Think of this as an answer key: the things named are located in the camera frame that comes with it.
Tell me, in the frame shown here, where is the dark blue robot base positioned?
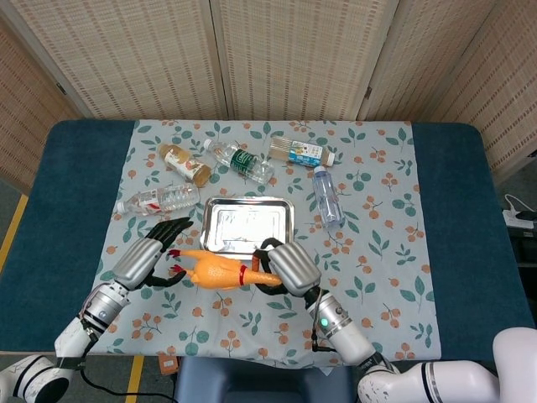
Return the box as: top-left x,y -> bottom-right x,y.
174,356 -> 362,403

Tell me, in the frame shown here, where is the tea bottle blue label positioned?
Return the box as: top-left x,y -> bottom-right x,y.
268,135 -> 336,168

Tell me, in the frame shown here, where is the clear bottle red white label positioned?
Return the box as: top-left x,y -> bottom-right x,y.
116,183 -> 201,217

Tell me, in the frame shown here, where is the amber drink bottle cream label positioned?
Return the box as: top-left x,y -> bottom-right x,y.
158,143 -> 212,188

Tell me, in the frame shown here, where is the orange paper tag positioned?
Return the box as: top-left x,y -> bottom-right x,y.
158,354 -> 180,374

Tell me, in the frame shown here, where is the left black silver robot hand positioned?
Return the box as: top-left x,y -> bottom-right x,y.
112,217 -> 194,291

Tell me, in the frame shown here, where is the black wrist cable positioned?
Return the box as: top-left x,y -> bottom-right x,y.
309,288 -> 335,353

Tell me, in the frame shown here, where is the white power strip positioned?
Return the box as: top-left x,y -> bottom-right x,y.
502,193 -> 537,230

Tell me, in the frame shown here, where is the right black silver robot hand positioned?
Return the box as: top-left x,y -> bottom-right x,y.
253,237 -> 323,298

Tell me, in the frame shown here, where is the yellow rubber chicken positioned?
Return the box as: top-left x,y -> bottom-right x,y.
168,248 -> 281,291

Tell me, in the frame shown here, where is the floral patterned tablecloth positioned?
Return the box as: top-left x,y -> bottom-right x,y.
92,119 -> 442,369

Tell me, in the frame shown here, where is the blue tinted clear bottle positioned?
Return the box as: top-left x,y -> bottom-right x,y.
312,165 -> 347,228

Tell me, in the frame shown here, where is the clear bottle green label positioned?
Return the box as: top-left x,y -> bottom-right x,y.
203,139 -> 275,185

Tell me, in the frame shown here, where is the woven bamboo folding screen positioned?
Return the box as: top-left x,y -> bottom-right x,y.
0,0 -> 537,190

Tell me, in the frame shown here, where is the stainless steel tray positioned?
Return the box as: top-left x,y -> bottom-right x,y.
200,196 -> 295,255

